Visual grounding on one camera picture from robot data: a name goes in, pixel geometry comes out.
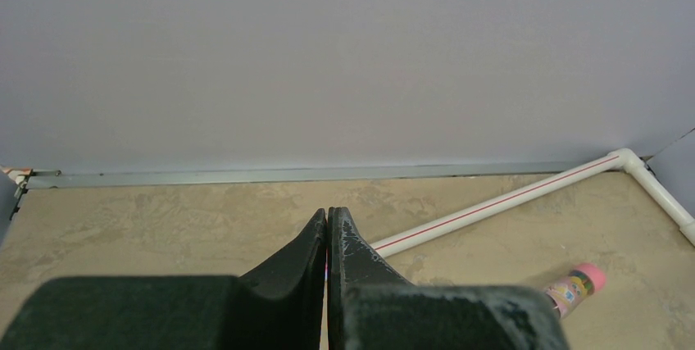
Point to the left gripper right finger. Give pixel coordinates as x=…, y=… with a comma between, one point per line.
x=372, y=306

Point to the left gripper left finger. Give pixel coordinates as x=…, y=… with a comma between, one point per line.
x=276, y=305

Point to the white PVC pipe frame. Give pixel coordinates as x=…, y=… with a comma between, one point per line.
x=622, y=159

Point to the pink capped small bottle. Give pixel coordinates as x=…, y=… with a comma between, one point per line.
x=580, y=283

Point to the aluminium table frame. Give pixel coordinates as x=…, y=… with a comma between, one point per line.
x=55, y=179

